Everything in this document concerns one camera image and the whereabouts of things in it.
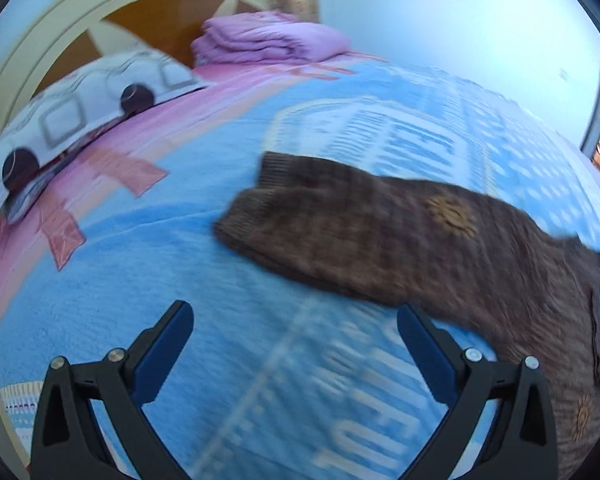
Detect folded pink quilt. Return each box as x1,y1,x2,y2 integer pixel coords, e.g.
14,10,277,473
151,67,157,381
190,10,353,67

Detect cream and wood headboard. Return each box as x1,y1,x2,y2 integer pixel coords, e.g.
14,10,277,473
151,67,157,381
0,0,281,161

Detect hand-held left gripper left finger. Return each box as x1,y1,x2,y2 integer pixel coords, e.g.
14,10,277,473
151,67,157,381
30,300,194,480

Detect brown knit sweater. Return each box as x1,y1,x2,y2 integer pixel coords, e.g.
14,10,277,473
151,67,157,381
214,151,600,480

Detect blue printed bedsheet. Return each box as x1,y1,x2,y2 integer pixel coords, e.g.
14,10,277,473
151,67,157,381
0,52,600,480

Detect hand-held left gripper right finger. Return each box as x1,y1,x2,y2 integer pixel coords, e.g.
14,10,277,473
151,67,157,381
396,304,559,480

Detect white patterned pillow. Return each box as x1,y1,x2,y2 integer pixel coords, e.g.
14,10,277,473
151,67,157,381
0,42,207,231

